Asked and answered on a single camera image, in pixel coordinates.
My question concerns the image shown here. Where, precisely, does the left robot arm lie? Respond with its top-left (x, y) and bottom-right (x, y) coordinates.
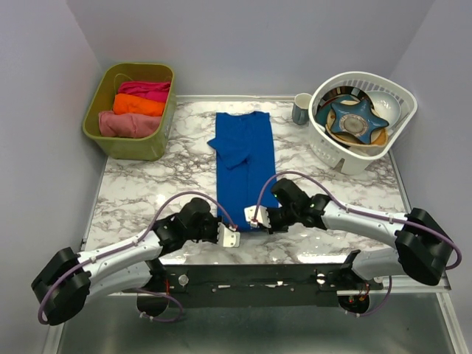
top-left (31, 197), bottom-right (224, 326)

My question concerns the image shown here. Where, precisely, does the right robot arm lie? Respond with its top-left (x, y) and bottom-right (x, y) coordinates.
top-left (261, 178), bottom-right (453, 289)

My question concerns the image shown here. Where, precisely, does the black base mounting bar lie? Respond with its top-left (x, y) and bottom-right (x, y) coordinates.
top-left (144, 260), bottom-right (383, 308)

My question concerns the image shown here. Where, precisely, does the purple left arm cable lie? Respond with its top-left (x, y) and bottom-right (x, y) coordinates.
top-left (38, 191), bottom-right (239, 325)

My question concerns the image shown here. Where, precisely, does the magenta rolled t shirt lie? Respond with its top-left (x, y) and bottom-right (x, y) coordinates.
top-left (117, 81), bottom-right (171, 103)

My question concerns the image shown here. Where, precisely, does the teal plate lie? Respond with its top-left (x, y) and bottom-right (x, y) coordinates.
top-left (315, 95), bottom-right (359, 128)

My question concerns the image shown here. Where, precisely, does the blue t shirt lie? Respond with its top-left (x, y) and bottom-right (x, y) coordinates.
top-left (207, 111), bottom-right (276, 232)

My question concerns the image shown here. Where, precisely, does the aluminium rail frame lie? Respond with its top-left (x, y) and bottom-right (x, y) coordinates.
top-left (44, 278), bottom-right (468, 353)

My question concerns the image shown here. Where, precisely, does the white bowl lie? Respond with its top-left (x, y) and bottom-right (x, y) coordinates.
top-left (367, 91), bottom-right (400, 128)

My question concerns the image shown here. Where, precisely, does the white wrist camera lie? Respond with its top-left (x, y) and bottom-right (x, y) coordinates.
top-left (217, 222), bottom-right (240, 248)
top-left (244, 206), bottom-right (271, 229)

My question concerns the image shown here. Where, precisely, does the orange rolled t shirt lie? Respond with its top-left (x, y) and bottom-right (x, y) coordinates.
top-left (112, 94), bottom-right (166, 117)

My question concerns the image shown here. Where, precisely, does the grey white mug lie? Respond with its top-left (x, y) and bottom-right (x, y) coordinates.
top-left (291, 93), bottom-right (312, 125)

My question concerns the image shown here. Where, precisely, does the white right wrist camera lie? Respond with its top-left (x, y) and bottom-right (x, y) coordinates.
top-left (244, 206), bottom-right (271, 229)

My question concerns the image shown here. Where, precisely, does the white plastic dish basket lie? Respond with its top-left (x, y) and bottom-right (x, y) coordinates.
top-left (308, 71), bottom-right (417, 175)

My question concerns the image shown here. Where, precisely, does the olive green plastic bin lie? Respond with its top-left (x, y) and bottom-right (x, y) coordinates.
top-left (83, 62), bottom-right (176, 162)

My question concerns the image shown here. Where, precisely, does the blue star shaped dish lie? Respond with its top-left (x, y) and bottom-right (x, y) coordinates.
top-left (326, 97), bottom-right (390, 145)

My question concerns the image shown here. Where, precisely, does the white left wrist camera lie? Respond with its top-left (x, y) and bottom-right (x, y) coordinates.
top-left (217, 222), bottom-right (240, 248)

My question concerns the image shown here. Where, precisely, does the pink rolled t shirt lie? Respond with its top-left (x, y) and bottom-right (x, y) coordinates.
top-left (98, 111), bottom-right (162, 139)

